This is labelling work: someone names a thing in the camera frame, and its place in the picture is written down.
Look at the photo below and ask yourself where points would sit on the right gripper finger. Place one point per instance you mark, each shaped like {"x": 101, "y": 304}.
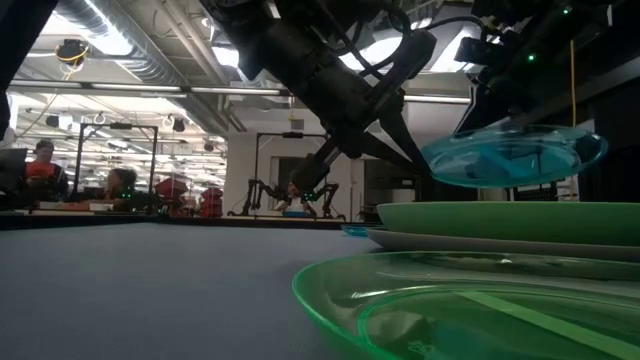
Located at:
{"x": 487, "y": 110}

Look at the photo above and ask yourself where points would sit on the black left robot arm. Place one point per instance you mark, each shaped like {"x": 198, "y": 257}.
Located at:
{"x": 280, "y": 45}

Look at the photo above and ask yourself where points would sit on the blue-gray table mat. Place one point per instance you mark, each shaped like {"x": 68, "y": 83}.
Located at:
{"x": 150, "y": 290}

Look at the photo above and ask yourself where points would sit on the large green bowl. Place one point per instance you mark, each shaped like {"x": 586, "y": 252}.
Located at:
{"x": 475, "y": 245}

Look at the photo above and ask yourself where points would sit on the dark monitor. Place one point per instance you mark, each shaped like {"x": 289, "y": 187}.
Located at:
{"x": 12, "y": 167}

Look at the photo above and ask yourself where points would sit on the black metal rig frame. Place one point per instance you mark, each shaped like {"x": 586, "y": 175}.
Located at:
{"x": 292, "y": 135}
{"x": 120, "y": 126}

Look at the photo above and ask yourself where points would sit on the black equipment cart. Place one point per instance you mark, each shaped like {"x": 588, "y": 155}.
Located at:
{"x": 537, "y": 194}

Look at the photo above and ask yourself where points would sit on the black stacked cases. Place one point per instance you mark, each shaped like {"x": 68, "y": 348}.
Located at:
{"x": 447, "y": 195}

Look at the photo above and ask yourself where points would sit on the long ceiling light strip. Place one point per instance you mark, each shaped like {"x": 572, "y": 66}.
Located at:
{"x": 235, "y": 91}

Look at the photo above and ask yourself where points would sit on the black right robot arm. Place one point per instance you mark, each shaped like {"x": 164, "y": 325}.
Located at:
{"x": 590, "y": 30}

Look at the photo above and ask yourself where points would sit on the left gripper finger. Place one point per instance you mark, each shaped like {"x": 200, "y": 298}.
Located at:
{"x": 402, "y": 130}
{"x": 390, "y": 150}

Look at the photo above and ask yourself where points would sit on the green transparent small plate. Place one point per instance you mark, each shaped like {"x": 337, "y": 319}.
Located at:
{"x": 340, "y": 300}

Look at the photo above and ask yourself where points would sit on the white flat box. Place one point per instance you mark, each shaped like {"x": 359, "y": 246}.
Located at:
{"x": 75, "y": 205}

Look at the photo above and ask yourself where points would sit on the dark tall cabinet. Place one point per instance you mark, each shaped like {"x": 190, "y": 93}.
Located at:
{"x": 610, "y": 175}

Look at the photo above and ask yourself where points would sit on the person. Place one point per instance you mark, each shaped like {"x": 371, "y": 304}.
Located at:
{"x": 44, "y": 172}
{"x": 121, "y": 185}
{"x": 295, "y": 205}

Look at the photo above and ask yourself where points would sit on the black background robot arm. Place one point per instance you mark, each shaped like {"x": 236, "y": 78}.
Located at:
{"x": 327, "y": 195}
{"x": 252, "y": 192}

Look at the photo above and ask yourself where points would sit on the blue transparent small plate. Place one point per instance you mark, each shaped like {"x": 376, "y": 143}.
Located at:
{"x": 356, "y": 230}
{"x": 515, "y": 160}

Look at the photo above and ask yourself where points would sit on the large green opaque plate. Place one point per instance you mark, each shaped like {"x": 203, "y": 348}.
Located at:
{"x": 500, "y": 222}

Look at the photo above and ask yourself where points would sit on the black ceiling-hung device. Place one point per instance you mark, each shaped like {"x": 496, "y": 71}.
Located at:
{"x": 71, "y": 51}

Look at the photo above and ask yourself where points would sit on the dark shelving unit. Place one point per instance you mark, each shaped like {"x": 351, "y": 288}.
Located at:
{"x": 372, "y": 200}

